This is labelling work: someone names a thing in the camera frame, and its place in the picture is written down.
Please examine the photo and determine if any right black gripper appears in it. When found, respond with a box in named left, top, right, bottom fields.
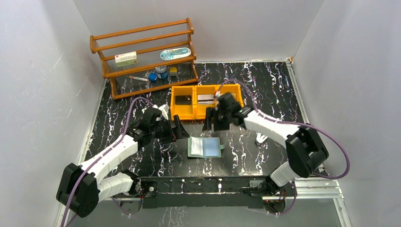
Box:
left=202, top=106, right=232, bottom=131

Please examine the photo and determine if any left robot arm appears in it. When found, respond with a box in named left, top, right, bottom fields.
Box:
left=56, top=107, right=190, bottom=218

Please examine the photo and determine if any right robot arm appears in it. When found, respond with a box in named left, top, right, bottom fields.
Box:
left=203, top=93, right=329, bottom=196

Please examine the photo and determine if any silver card in bin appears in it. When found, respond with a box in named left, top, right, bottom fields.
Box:
left=197, top=94, right=215, bottom=105

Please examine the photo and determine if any white card in holder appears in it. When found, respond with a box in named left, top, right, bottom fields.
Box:
left=190, top=137, right=203, bottom=156

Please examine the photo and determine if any black card in bin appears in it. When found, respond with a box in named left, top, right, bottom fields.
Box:
left=174, top=95, right=192, bottom=105

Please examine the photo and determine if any yellow three-compartment bin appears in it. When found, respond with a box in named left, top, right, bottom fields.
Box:
left=170, top=84, right=244, bottom=120

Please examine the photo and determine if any small white clip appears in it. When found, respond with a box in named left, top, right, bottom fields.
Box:
left=255, top=133, right=268, bottom=146

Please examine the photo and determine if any blue small cube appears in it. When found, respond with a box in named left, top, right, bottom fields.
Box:
left=148, top=73, right=158, bottom=82

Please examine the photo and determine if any yellow small box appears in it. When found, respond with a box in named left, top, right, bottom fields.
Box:
left=169, top=67, right=178, bottom=77

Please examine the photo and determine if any white tube stick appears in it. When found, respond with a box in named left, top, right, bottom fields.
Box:
left=129, top=76, right=149, bottom=82

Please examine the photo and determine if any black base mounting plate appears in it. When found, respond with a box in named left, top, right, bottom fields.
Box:
left=112, top=176, right=296, bottom=210

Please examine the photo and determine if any blue oval packaged item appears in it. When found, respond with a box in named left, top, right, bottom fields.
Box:
left=160, top=47, right=192, bottom=61

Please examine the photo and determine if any wooden three-tier shelf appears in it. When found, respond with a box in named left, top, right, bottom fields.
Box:
left=89, top=18, right=199, bottom=100

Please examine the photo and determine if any white medicine box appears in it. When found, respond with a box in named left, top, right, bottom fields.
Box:
left=114, top=51, right=138, bottom=67

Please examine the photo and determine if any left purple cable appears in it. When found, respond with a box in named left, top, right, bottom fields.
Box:
left=60, top=96, right=156, bottom=227

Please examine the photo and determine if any aluminium frame rail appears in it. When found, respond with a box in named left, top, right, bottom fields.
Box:
left=56, top=174, right=351, bottom=227

